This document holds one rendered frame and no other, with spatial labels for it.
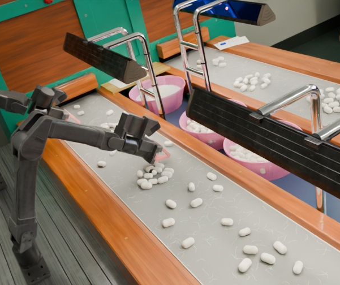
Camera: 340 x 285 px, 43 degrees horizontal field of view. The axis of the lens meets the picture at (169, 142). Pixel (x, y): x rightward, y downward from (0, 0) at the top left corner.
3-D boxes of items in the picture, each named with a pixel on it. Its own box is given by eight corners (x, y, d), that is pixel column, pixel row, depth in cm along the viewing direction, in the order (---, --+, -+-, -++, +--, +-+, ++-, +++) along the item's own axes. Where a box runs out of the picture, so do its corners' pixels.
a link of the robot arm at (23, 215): (29, 232, 131) (34, 129, 123) (37, 242, 126) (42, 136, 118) (8, 236, 128) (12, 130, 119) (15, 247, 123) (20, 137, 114)
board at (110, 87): (113, 94, 205) (112, 92, 205) (100, 87, 217) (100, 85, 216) (170, 69, 217) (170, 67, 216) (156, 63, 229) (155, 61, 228)
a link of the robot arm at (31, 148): (110, 128, 139) (19, 106, 119) (125, 135, 133) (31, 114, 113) (99, 163, 141) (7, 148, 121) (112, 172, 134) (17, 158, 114)
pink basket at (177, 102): (181, 117, 189) (176, 98, 184) (126, 121, 198) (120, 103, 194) (194, 90, 210) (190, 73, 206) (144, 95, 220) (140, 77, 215)
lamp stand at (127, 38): (133, 153, 172) (100, 47, 150) (113, 137, 188) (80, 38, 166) (173, 133, 179) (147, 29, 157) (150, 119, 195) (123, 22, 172)
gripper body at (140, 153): (147, 137, 149) (129, 132, 145) (162, 147, 141) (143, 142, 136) (140, 154, 150) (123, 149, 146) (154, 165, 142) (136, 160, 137)
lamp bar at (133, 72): (126, 85, 137) (120, 64, 133) (63, 51, 186) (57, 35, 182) (147, 76, 140) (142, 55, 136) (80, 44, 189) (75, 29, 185)
